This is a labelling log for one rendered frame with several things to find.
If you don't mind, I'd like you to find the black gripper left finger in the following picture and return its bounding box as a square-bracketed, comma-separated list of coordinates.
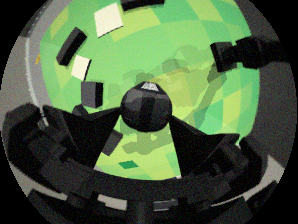
[43, 104, 120, 168]

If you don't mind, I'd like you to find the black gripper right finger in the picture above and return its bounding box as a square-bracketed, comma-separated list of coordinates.
[169, 115, 239, 179]

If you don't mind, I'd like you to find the small green flat block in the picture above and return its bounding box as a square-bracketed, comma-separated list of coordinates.
[118, 160, 137, 169]

